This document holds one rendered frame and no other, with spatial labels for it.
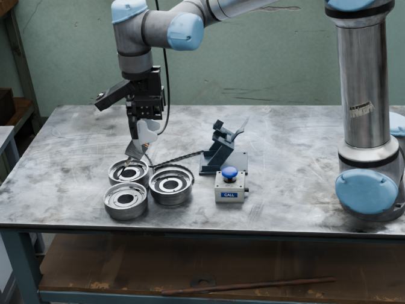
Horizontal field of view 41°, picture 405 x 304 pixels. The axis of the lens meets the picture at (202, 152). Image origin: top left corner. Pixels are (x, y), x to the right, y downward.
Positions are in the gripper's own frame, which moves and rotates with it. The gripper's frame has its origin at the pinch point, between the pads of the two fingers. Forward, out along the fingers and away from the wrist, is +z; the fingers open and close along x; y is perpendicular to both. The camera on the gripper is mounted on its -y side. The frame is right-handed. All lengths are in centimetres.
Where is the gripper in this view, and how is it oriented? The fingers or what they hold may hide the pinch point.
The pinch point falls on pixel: (138, 144)
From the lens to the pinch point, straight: 133.3
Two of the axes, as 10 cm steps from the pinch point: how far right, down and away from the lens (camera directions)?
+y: 10.0, -0.2, -0.8
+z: 0.6, 8.4, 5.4
